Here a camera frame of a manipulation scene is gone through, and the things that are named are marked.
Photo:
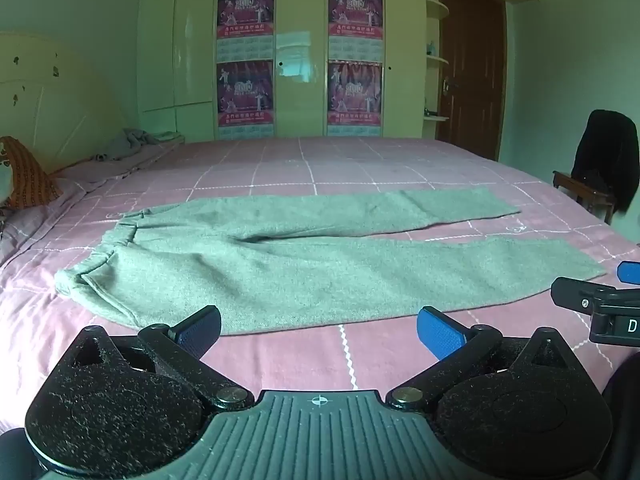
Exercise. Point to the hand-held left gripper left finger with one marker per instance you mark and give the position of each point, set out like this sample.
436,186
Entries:
197,334

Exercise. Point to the cream wardrobe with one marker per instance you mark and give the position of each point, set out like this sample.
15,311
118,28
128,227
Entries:
300,35

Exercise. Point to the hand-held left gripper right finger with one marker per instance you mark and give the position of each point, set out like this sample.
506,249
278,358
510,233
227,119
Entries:
442,336

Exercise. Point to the lilac bed sheet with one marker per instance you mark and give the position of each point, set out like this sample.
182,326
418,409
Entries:
65,195

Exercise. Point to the purple wall poster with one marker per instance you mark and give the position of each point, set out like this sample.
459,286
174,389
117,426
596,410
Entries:
356,10
246,10

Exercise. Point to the grey pants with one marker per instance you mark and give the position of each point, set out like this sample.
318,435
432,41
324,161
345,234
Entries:
300,270

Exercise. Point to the brown wooden door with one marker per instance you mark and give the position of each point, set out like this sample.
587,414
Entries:
472,60

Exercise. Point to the white patterned pillow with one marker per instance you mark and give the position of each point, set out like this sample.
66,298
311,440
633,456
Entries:
5,185

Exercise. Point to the left red wall poster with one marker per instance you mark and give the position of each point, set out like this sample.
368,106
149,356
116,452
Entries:
245,95

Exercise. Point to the crumpled grey cloth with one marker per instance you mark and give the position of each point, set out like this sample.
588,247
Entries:
127,142

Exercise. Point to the pink checked bed blanket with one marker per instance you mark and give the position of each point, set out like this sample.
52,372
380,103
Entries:
350,165

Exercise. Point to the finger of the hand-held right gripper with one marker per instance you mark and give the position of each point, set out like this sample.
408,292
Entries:
630,272
575,295

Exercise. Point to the red wall poster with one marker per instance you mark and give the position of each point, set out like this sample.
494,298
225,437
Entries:
355,95
245,95

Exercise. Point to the small blue bottle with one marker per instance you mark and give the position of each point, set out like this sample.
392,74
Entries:
431,49

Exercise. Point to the wooden chair with black jacket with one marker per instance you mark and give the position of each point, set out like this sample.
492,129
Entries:
607,150

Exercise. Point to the orange striped pillow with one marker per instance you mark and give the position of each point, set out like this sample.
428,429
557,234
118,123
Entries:
30,175

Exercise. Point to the cream headboard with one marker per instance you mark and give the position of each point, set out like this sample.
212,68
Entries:
65,105

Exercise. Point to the right red wall poster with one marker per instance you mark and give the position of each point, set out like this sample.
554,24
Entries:
355,95

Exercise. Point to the cream corner shelf unit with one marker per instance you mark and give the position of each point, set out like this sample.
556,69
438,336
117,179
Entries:
437,60

